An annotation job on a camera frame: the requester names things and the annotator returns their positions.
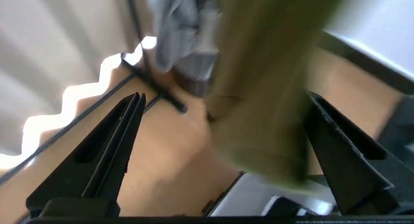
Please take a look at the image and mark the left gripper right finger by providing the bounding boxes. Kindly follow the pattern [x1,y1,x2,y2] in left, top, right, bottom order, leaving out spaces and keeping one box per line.
[305,90,401,216]

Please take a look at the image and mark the pale grey shorts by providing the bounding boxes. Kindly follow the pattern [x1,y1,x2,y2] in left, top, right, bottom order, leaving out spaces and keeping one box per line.
[147,0,224,73]

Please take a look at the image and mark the green printed shirt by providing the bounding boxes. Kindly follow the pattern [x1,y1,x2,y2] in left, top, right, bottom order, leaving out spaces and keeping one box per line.
[205,0,349,191]

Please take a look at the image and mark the beige curtain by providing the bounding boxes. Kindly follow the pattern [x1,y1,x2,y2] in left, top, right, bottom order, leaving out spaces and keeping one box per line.
[0,0,156,157]

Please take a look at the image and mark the black clothes rack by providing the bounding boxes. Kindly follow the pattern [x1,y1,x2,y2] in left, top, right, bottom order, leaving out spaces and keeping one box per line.
[0,0,188,188]

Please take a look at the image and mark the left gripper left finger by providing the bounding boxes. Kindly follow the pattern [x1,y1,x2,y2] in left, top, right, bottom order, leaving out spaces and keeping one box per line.
[25,92,147,218]

